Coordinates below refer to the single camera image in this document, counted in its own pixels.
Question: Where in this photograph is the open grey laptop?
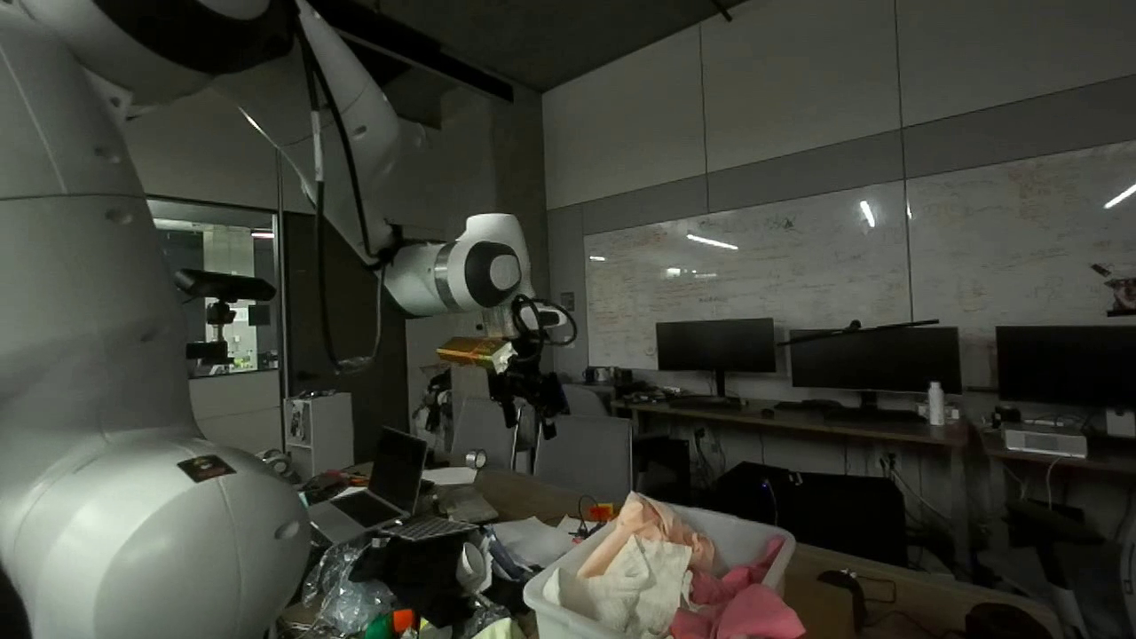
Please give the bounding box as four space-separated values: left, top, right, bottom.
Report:
308 422 431 545

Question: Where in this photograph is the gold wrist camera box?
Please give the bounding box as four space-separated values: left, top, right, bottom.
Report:
431 334 518 367

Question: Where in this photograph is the light grey upright panel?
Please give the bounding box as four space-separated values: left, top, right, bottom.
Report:
448 375 639 506

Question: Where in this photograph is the crumpled clear plastic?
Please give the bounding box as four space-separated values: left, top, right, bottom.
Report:
293 543 394 639

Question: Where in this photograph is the translucent white plastic storage box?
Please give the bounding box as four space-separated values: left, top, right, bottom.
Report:
518 492 798 639

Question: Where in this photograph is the white cloth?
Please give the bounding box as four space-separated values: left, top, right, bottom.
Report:
581 535 695 639

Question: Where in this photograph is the white cabinet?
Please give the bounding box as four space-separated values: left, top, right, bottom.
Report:
284 389 353 475

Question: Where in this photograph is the pink cloth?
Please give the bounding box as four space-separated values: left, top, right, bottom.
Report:
667 533 809 639

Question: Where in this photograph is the black camera on stand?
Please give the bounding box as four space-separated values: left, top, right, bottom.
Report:
173 267 275 367

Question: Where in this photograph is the peach cloth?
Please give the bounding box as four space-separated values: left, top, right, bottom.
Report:
575 491 719 595

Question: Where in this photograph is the black computer monitor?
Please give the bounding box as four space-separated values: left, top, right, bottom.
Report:
789 324 964 396
654 317 781 380
992 324 1136 410

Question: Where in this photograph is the black background stand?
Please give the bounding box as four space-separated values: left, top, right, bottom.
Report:
407 364 456 448

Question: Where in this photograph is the long wooden wall desk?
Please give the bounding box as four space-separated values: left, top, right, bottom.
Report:
615 402 1136 479

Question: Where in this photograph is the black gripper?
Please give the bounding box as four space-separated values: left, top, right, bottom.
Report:
487 334 575 448

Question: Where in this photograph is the white desk device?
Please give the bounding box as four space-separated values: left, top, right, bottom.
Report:
1001 422 1092 460

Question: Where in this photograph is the white spray bottle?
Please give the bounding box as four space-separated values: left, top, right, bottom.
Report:
921 380 951 434

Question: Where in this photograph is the black box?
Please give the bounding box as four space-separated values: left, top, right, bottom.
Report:
383 519 475 620

